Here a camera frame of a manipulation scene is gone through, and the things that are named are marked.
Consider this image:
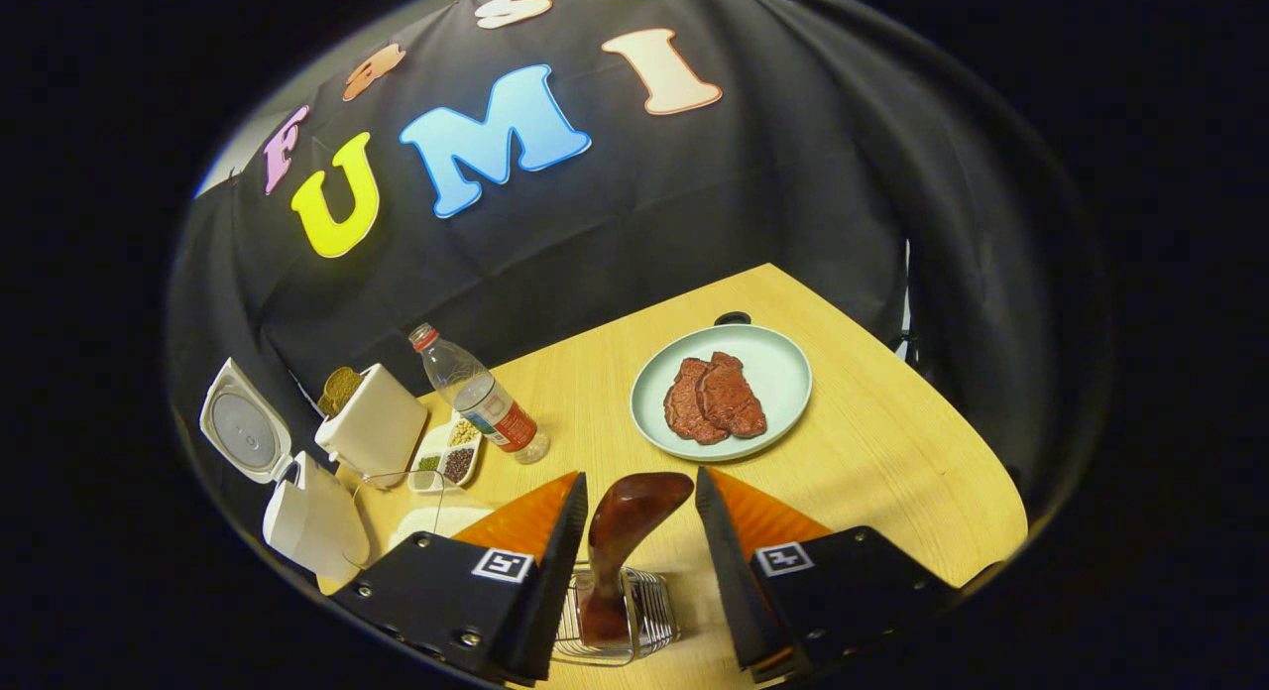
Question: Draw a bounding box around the clear plastic bottle red label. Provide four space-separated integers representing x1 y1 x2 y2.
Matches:
408 322 551 465

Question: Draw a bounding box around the brown bread slice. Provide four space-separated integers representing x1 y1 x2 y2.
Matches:
317 366 365 418

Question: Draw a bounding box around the white toaster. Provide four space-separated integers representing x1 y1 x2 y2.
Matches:
314 363 430 490

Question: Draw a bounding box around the brown wooden spoon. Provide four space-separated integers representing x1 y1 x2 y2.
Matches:
578 472 695 646

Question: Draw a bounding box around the white divided grain dish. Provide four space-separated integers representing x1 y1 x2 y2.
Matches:
407 415 487 495

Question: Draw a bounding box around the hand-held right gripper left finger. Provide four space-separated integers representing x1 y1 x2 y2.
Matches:
330 471 589 687

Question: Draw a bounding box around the black backdrop cloth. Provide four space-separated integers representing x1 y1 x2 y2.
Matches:
164 0 1111 572

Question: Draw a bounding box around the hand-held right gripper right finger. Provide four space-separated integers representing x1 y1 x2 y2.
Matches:
694 466 961 683

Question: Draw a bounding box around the pale green plate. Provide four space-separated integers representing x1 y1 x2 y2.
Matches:
631 323 814 463

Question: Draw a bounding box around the white rice cooker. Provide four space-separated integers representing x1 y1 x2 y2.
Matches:
198 358 373 584

